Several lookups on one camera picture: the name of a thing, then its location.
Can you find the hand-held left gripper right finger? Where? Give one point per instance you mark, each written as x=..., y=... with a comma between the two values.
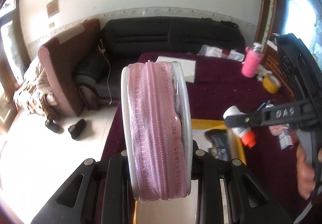
x=211, y=176

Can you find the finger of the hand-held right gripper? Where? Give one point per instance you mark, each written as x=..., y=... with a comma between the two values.
x=276, y=114

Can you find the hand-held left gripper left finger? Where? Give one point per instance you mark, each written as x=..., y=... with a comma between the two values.
x=118, y=176

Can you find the white bottle with orange cap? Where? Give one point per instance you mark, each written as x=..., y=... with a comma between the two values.
x=245, y=136

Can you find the yellow box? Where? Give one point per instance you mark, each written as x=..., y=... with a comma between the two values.
x=206, y=123

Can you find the clear pouch with pink zipper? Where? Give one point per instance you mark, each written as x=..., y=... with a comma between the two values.
x=153, y=126

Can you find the person's right hand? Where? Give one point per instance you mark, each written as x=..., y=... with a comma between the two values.
x=304, y=178

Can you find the small pink packet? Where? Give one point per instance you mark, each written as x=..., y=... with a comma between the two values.
x=276, y=130

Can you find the blue and black pen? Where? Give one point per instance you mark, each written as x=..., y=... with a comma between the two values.
x=263, y=105

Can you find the brown wooden cabinet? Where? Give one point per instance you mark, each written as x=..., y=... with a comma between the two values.
x=271, y=60

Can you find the white box with blue print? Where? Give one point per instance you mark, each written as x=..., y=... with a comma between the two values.
x=286, y=141

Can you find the crumpled white tissue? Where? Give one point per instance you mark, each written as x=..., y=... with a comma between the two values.
x=263, y=70

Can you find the yellow tape roll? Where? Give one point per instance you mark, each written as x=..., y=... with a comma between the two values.
x=268, y=85

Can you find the dark printed packet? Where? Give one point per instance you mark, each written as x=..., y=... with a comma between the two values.
x=216, y=143

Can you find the pink bottle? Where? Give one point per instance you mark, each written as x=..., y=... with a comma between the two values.
x=250, y=64

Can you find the white and red packet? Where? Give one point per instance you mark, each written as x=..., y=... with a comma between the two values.
x=236, y=55

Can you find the maroon tablecloth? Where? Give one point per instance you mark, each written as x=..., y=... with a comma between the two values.
x=221, y=93

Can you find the black shoe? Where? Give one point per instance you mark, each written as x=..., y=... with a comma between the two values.
x=53, y=127
x=76, y=131

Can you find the white plastic bag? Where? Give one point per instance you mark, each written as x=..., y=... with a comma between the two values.
x=208, y=50

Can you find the brown armchair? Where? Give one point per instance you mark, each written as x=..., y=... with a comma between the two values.
x=65, y=63

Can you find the patterned blanket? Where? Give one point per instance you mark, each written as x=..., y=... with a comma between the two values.
x=32, y=83

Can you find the black sofa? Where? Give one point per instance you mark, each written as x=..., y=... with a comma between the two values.
x=140, y=35

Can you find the wooden window frame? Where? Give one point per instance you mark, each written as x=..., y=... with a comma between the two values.
x=266, y=0

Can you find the wall plaque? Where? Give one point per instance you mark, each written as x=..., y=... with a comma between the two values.
x=52, y=7

